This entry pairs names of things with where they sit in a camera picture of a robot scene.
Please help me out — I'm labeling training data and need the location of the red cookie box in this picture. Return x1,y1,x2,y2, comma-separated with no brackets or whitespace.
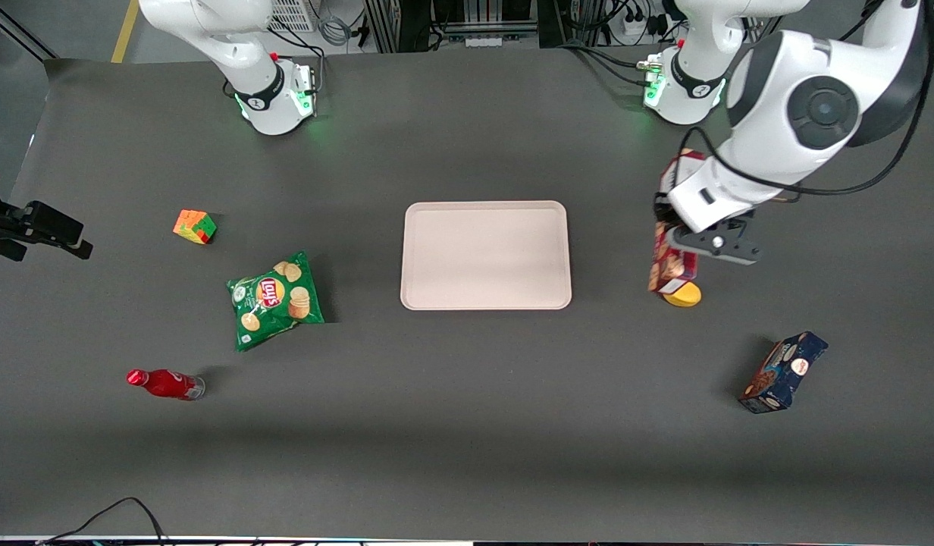
647,149,708,297

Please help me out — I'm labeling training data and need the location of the blue cookie box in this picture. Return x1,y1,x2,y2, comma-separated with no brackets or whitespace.
738,331,829,415

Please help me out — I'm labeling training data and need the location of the beige plastic tray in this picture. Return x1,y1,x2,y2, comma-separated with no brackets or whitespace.
400,201,572,312

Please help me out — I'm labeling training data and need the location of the white vented box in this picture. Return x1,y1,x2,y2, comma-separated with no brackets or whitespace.
270,0,316,33

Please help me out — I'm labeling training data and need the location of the yellow lemon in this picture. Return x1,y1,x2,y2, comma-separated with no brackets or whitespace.
662,281,703,308

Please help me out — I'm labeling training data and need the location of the Rubik's cube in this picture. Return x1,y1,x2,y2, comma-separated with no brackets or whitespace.
173,209,218,245

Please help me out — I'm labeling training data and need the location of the red soda bottle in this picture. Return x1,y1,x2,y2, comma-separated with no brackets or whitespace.
126,369,206,401

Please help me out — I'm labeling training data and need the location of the white power strip with plugs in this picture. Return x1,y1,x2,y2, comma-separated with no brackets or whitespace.
622,11,669,39

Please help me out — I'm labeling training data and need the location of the green Lay's chips bag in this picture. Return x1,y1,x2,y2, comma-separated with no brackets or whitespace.
226,252,325,352

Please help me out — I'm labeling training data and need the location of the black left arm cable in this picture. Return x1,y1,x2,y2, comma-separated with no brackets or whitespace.
678,0,934,199

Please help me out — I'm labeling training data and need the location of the black cable bundle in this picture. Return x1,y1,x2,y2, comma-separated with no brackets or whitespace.
562,42,650,88

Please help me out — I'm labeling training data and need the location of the thin black table-edge cable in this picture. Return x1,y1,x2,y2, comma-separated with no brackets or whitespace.
39,497,171,546

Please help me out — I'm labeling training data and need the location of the aluminium frame rack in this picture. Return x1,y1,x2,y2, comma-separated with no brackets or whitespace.
365,0,566,52

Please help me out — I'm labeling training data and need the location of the grey coiled cable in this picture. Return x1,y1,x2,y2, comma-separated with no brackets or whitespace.
318,0,356,46

